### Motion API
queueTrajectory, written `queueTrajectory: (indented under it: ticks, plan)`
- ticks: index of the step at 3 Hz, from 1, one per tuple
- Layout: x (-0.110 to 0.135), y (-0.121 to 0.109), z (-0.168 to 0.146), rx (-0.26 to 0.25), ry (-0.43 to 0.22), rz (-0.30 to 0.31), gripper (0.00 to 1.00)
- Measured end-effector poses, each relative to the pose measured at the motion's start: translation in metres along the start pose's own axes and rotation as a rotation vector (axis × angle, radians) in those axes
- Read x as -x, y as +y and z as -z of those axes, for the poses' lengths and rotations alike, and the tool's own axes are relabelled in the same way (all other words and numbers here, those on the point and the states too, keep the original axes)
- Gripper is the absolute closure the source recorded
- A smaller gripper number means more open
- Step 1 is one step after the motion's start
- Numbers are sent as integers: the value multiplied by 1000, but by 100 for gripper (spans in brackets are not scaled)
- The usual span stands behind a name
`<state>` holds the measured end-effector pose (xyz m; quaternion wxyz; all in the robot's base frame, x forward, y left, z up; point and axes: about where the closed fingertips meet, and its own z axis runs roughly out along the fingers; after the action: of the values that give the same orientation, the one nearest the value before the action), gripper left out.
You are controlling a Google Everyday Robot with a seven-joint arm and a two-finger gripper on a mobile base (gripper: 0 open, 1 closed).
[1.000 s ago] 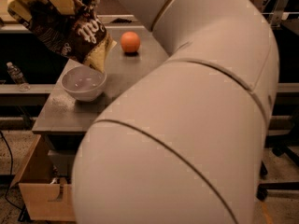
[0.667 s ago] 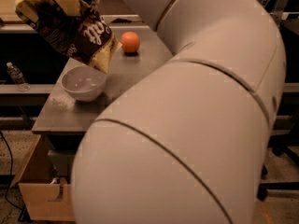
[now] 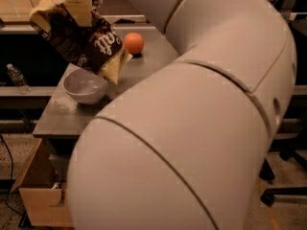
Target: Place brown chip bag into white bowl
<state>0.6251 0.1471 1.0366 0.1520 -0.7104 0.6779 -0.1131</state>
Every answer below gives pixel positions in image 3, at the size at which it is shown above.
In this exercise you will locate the grey drawer cabinet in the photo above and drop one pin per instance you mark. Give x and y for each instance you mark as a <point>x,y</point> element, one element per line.
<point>64,120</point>

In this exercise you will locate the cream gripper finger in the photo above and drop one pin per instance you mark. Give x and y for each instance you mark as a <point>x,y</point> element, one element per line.
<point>80,10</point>

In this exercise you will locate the open wooden drawer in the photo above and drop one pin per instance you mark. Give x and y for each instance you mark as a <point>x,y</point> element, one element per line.
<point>44,205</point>

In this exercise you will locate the white bowl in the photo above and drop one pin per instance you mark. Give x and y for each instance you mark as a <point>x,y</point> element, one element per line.
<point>84,87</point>

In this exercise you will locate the brown chip bag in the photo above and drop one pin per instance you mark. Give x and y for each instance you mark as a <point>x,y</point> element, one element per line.
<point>97,49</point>

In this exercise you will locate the right metal rail bracket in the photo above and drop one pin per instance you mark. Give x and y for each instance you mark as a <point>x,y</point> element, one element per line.
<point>286,9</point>

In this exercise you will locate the black office chair base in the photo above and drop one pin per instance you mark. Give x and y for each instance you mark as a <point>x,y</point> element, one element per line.
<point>287,175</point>

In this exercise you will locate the clear water bottle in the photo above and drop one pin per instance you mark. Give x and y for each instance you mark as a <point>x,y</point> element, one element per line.
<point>18,79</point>

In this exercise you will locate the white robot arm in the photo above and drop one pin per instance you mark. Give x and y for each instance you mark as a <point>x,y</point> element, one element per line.
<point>181,150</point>

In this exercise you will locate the orange fruit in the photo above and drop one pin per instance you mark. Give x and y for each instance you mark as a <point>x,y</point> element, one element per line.
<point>134,43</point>

